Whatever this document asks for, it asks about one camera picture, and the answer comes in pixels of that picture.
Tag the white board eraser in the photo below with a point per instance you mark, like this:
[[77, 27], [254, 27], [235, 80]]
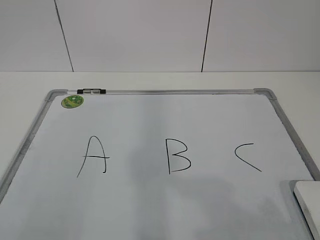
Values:
[[307, 194]]

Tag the round green magnet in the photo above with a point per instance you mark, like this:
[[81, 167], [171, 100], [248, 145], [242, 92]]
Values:
[[72, 101]]

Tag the white board with grey frame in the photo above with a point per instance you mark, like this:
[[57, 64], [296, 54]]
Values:
[[158, 165]]

